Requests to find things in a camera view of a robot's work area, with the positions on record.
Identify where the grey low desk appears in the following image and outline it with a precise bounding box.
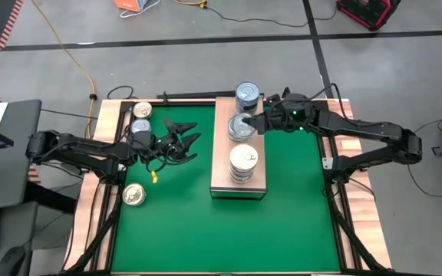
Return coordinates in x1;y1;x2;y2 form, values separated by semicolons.
0;201;40;276

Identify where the yellow cable plug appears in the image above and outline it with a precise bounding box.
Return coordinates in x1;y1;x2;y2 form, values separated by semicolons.
173;0;209;9

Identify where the yellow extension cable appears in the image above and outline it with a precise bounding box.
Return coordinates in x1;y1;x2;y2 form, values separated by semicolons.
30;0;98;141

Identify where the red and black case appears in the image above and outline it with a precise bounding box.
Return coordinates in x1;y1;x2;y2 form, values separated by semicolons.
335;0;401;31

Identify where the black computer mouse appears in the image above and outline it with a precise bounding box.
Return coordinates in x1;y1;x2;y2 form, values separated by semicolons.
0;245;26;276

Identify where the orange box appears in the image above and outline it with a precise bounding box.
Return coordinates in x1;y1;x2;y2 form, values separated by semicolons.
114;0;149;12

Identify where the silver can white green label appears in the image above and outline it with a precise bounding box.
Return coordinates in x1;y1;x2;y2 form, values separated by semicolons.
227;112;259;141

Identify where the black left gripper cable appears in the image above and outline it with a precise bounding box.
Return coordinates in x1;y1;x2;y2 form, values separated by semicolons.
143;151;199;173

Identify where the black floor cable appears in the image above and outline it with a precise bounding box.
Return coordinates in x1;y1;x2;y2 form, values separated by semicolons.
205;3;339;28

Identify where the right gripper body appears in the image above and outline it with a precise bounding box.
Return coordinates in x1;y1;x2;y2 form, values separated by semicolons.
266;94;320;133

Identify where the wooden shelf black metal frame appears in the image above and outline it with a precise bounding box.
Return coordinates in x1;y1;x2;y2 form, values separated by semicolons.
209;95;269;200

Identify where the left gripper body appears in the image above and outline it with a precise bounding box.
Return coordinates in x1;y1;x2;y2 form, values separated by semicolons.
138;132;186;163

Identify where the black bar behind table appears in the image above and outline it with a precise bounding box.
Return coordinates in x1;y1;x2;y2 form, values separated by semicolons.
156;90;237;100

